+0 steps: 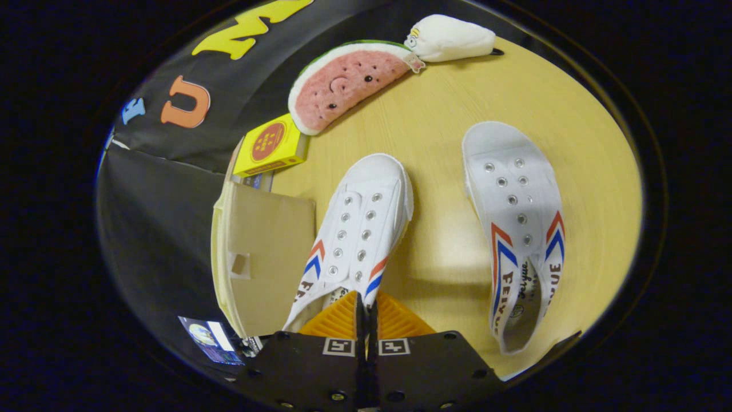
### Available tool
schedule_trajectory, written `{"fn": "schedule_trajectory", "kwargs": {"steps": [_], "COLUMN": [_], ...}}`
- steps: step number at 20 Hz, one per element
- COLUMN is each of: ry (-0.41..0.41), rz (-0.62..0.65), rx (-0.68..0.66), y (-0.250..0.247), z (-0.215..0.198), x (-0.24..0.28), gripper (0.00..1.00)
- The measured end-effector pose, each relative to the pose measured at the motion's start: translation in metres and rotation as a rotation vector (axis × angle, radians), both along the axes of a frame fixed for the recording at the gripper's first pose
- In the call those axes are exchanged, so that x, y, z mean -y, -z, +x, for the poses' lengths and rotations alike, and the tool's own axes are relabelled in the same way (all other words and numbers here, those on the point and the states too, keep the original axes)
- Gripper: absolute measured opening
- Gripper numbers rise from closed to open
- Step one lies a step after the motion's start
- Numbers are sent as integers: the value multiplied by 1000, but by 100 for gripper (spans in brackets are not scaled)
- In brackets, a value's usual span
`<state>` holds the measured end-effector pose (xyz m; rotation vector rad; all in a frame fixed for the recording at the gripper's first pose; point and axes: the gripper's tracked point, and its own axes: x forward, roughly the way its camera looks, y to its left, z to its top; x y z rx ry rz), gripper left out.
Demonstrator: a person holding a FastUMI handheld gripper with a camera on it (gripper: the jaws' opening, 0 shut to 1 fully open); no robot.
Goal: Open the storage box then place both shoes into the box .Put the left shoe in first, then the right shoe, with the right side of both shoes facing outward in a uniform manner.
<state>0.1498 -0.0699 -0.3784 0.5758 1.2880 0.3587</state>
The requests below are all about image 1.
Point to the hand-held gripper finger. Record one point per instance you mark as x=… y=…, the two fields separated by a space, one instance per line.
x=373 y=323
x=359 y=320

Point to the white canvas shoe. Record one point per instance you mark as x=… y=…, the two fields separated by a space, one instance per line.
x=514 y=171
x=360 y=212

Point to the cream fabric storage box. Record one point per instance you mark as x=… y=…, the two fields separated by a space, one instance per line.
x=269 y=257

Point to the dark printed leaflet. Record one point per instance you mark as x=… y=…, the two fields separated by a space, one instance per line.
x=211 y=340

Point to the blue book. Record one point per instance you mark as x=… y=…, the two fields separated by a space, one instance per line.
x=260 y=181

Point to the beige book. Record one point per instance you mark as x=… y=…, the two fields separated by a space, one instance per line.
x=233 y=169

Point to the yellow book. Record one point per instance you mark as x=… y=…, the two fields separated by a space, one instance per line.
x=269 y=143

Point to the watermelon slice plush toy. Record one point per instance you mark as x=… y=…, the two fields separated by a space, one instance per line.
x=343 y=86

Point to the white plush toy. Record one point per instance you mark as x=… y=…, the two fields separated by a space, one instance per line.
x=452 y=37

